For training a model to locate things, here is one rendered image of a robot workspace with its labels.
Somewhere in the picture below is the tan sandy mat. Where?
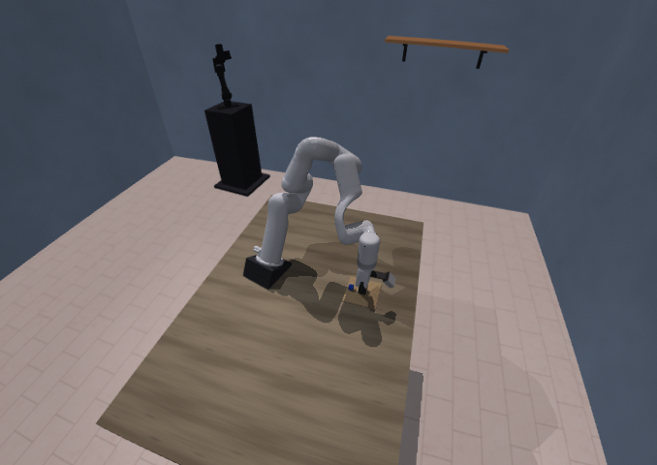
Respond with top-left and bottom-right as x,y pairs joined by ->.
342,276 -> 381,310

